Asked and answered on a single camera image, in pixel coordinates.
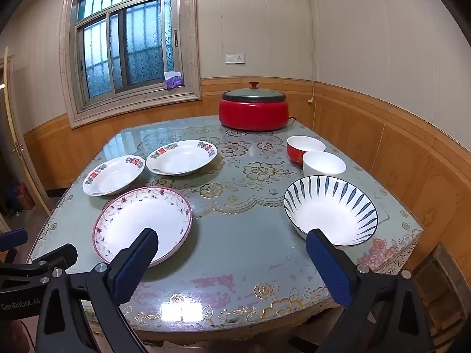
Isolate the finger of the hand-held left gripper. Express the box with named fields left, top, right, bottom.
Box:
left=31, top=243, right=79, bottom=270
left=0, top=228, right=29, bottom=253

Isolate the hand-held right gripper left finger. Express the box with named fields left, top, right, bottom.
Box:
left=36, top=228, right=160, bottom=353

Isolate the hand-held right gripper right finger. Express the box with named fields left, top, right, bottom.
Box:
left=306, top=229, right=442, bottom=353

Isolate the pink floral rim plate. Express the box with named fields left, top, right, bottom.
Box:
left=92, top=186, right=194, bottom=268

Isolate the blue striped white bowl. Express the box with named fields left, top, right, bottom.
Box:
left=283, top=176, right=379, bottom=248

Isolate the white plate red print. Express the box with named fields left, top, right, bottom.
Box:
left=146, top=140, right=218, bottom=176
left=82, top=155, right=146, bottom=197

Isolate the plain white bowl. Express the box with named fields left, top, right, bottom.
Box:
left=302, top=151, right=347, bottom=182

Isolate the red bowl white inside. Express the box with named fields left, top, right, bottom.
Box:
left=286, top=136, right=326, bottom=166

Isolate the cardboard box red top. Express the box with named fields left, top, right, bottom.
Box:
left=15, top=184, right=35, bottom=210

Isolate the glass-topped dining table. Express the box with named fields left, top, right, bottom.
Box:
left=27, top=115, right=424, bottom=342

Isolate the light wooden door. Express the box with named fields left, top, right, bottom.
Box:
left=0, top=46, right=50, bottom=216

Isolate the wooden chair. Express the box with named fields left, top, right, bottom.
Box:
left=412, top=242, right=471, bottom=342

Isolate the red electric pot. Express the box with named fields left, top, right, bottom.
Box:
left=218, top=94, right=289, bottom=131

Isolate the purple tissue pack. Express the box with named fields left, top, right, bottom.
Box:
left=163, top=71, right=183, bottom=91

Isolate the glass pot lid red knob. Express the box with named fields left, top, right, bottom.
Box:
left=222, top=81, right=287, bottom=103

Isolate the white air conditioner cable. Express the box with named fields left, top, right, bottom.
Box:
left=307, top=0, right=319, bottom=105

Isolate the window with stone frame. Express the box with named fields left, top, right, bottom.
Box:
left=59, top=0, right=203, bottom=129

